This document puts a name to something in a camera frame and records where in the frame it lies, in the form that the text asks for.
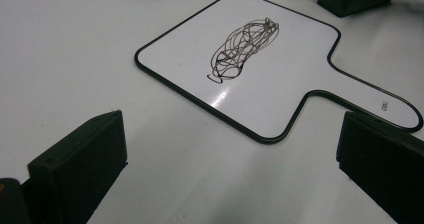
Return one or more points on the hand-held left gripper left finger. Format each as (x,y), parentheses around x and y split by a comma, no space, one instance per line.
(80,164)

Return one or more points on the white paddle whiteboard black rim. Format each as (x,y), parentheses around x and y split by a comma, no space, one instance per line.
(266,84)

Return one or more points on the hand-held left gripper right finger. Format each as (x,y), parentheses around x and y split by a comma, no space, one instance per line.
(383,164)

